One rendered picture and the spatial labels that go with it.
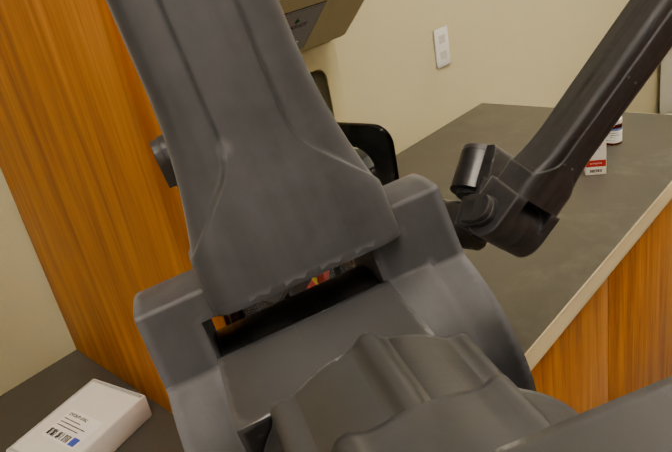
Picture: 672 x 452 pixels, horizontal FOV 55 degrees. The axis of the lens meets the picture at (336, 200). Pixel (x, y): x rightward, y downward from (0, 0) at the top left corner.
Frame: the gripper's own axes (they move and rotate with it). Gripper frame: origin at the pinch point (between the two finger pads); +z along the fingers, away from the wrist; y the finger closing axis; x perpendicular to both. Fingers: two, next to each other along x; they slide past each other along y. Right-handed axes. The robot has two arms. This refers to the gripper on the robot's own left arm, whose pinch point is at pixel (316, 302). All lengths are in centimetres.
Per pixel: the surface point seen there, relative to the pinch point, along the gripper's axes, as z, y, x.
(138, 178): -15.8, -2.2, -18.1
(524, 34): 87, -158, -46
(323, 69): -1.9, -36.4, -19.1
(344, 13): -9.6, -39.0, -12.7
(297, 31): -13.4, -30.5, -13.8
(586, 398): 76, -28, 10
